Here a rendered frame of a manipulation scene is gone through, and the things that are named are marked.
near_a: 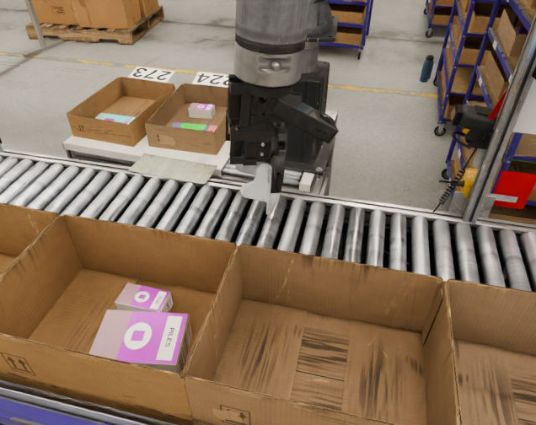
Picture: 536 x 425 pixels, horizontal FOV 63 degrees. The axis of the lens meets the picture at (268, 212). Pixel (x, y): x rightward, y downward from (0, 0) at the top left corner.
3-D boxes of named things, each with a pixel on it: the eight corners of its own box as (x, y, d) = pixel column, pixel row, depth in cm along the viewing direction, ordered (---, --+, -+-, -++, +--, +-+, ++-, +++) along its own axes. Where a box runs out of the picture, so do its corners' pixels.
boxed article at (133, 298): (131, 296, 97) (127, 282, 94) (174, 305, 95) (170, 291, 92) (119, 315, 93) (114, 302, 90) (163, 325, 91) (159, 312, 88)
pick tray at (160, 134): (244, 110, 194) (244, 88, 188) (217, 155, 166) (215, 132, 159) (184, 103, 200) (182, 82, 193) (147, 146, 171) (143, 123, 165)
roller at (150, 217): (182, 189, 158) (180, 177, 155) (109, 300, 119) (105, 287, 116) (169, 186, 159) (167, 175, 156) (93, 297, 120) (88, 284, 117)
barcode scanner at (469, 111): (442, 131, 131) (456, 99, 124) (481, 140, 130) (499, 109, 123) (443, 142, 126) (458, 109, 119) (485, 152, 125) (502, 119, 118)
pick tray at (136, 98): (179, 104, 199) (175, 83, 192) (134, 147, 170) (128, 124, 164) (124, 96, 205) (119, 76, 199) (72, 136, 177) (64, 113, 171)
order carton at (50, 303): (242, 298, 97) (239, 242, 86) (195, 430, 75) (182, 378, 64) (83, 267, 104) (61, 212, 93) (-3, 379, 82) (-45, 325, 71)
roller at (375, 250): (384, 219, 145) (387, 207, 142) (377, 355, 106) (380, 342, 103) (369, 217, 146) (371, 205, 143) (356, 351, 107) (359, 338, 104)
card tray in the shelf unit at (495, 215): (470, 179, 225) (476, 162, 219) (534, 186, 220) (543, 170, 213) (481, 230, 195) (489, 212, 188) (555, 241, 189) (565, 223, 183)
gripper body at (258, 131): (225, 142, 69) (227, 67, 61) (278, 142, 70) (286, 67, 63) (230, 169, 63) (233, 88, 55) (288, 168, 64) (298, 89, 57)
